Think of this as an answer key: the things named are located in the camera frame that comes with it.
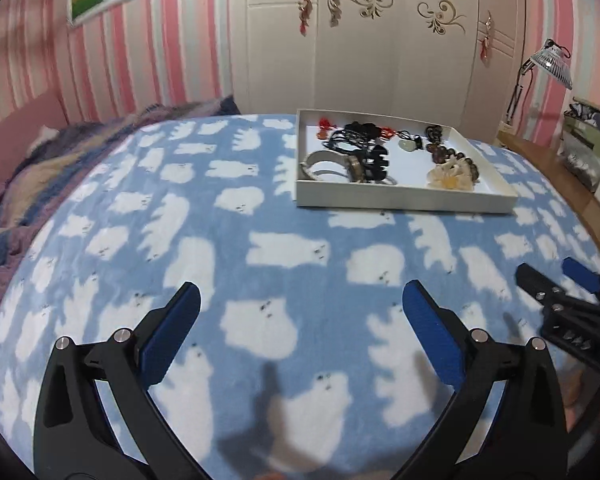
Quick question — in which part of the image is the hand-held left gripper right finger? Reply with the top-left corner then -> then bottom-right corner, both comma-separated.
402,281 -> 571,480

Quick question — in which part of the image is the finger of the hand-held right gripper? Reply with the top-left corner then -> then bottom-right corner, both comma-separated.
515,262 -> 581,311
562,257 -> 600,311

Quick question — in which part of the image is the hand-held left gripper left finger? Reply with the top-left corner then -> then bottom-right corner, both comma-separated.
34,281 -> 211,480

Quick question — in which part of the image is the white shallow tray box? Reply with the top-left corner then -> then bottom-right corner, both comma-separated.
294,108 -> 518,215

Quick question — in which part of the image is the brown wooden bead bracelet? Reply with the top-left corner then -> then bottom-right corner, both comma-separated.
432,145 -> 481,183

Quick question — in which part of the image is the cream flower hair clip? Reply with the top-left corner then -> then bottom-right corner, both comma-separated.
426,157 -> 476,192

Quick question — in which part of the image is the red bead cord pendant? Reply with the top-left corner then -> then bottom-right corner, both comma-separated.
424,125 -> 451,158

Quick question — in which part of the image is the black hair claw clip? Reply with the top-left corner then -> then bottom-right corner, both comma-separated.
357,144 -> 398,186

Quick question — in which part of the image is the pale jade pendant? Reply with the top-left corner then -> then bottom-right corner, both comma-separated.
397,131 -> 425,153

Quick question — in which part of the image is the black cord necklace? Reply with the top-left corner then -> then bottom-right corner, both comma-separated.
327,121 -> 383,153

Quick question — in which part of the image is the green storage bag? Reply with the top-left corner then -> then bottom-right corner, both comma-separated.
560,97 -> 600,191

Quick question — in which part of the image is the blue bear print blanket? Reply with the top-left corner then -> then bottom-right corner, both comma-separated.
0,114 -> 600,480

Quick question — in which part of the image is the striped purple knit blanket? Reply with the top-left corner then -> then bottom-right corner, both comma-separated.
0,95 -> 243,301

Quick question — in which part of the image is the clamp desk lamp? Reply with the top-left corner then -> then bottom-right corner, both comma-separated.
505,38 -> 575,126

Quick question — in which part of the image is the red tassel ornament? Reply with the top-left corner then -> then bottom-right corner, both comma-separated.
297,0 -> 313,37
479,10 -> 493,65

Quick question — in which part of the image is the cream ornate wardrobe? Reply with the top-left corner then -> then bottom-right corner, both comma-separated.
227,0 -> 526,143

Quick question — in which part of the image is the wooden bed frame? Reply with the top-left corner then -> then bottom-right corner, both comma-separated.
495,130 -> 600,281

